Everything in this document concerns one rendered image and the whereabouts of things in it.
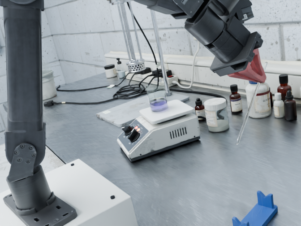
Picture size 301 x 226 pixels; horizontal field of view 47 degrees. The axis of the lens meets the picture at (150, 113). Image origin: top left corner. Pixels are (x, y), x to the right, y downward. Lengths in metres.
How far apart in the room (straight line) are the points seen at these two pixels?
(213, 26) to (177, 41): 0.88
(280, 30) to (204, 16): 0.53
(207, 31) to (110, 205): 0.35
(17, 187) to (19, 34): 0.25
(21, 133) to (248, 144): 0.52
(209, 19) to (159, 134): 0.34
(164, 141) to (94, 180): 0.25
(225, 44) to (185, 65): 0.79
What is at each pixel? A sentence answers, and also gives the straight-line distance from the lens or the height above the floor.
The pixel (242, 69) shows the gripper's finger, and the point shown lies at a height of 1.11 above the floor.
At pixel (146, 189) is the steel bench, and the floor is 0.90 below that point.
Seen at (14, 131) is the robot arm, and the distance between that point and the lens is 0.60.
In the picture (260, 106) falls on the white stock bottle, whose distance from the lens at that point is 0.99.
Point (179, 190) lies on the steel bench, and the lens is 0.72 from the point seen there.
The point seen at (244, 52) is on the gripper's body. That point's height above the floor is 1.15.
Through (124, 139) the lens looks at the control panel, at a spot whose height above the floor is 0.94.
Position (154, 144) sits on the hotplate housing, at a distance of 0.87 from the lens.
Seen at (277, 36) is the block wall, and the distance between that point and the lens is 1.13.
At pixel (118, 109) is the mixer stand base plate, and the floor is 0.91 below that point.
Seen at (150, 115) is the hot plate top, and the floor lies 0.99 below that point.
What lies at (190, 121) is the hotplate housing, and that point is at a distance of 0.88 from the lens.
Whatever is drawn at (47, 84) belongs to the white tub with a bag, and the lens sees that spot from 1.78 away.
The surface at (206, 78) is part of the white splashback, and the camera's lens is 1.35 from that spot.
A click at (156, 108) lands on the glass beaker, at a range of 0.90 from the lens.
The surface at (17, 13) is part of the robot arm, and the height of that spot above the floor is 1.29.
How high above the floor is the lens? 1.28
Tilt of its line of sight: 18 degrees down
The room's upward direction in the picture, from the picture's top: 12 degrees counter-clockwise
